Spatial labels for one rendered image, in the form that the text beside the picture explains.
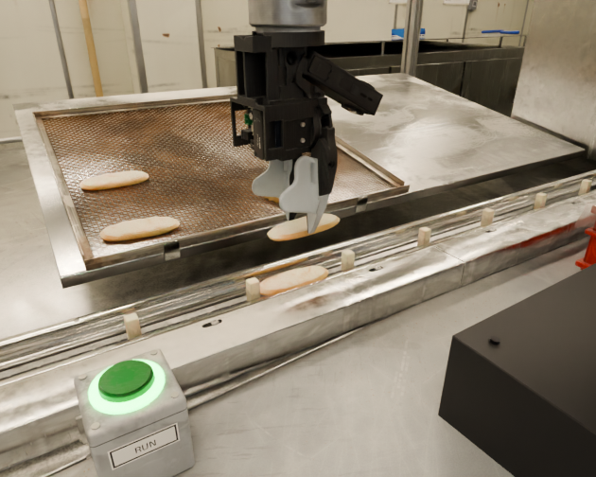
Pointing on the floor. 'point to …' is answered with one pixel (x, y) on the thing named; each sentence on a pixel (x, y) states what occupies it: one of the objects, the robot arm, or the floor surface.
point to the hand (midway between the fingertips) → (305, 215)
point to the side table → (363, 396)
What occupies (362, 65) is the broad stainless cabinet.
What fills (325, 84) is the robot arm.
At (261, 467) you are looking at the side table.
